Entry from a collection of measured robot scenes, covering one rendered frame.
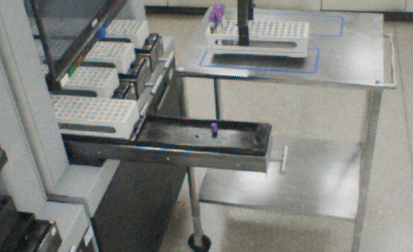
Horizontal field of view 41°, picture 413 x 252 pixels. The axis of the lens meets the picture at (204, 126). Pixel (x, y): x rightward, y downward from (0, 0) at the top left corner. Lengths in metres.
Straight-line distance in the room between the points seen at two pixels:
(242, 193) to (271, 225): 0.32
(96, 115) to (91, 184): 0.17
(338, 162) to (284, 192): 0.26
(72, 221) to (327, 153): 1.15
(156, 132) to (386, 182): 1.32
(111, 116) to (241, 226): 1.01
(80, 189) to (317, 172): 0.98
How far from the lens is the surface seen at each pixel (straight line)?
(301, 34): 1.63
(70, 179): 1.46
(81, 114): 1.45
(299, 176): 2.07
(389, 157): 2.64
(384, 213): 2.37
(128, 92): 1.61
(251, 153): 1.34
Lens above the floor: 1.66
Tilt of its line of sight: 37 degrees down
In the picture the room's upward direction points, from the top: 5 degrees counter-clockwise
